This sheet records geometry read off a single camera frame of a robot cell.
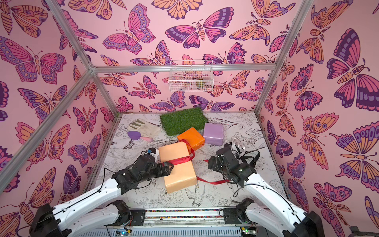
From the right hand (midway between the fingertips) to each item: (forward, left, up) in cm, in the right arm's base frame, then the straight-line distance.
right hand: (214, 161), depth 80 cm
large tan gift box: (-6, +17, -3) cm, 18 cm away
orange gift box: (+20, +12, -6) cm, 24 cm away
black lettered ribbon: (+13, -24, -12) cm, 30 cm away
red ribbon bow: (+1, +15, 0) cm, 15 cm away
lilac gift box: (+29, -3, -13) cm, 32 cm away
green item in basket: (+44, +8, +19) cm, 49 cm away
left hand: (-3, +24, 0) cm, 24 cm away
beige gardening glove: (+31, +48, -12) cm, 59 cm away
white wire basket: (+49, +13, +22) cm, 55 cm away
